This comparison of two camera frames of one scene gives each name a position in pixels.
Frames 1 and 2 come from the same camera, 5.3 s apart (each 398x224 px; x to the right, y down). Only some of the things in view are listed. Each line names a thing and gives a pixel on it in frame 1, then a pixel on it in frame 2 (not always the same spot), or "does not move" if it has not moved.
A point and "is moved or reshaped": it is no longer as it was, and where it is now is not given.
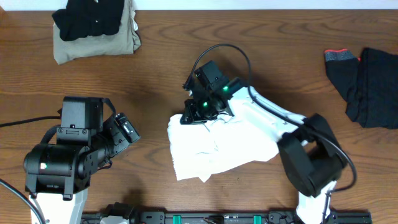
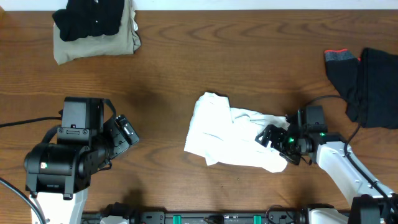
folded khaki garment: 126,40 does not move
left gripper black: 115,134 does not move
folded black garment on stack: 81,18 does not move
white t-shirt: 202,149 is moved or reshaped
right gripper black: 193,116 → 277,145
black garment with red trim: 342,68 does not move
